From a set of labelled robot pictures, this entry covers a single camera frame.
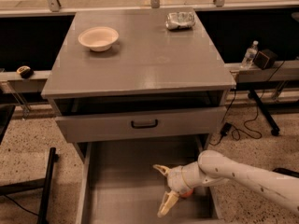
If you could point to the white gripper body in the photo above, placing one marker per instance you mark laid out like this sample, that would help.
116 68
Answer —
176 178

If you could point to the grey drawer cabinet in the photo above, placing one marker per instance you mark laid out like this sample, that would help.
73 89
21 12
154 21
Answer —
149 68

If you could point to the yellow black tape measure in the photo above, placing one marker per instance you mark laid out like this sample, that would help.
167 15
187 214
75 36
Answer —
25 71

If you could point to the black stand leg with wheel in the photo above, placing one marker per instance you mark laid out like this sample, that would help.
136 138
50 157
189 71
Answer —
274 127

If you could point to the red apple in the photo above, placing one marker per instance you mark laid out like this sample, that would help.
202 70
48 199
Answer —
187 194

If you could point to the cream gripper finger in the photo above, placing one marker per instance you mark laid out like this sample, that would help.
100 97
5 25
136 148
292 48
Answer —
162 169
168 201

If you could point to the clear plastic water bottle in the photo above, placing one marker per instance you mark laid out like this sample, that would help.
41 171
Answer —
250 55

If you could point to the closed grey drawer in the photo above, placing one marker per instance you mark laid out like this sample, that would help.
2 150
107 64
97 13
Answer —
106 127

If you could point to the open grey drawer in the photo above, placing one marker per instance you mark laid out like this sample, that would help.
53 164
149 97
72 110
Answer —
120 185

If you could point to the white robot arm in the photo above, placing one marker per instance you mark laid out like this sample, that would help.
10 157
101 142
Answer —
280 186

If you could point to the white paper bowl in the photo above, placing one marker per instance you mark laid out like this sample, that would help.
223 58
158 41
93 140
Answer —
98 38

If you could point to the small black box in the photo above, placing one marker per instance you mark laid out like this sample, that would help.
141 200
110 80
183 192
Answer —
265 59

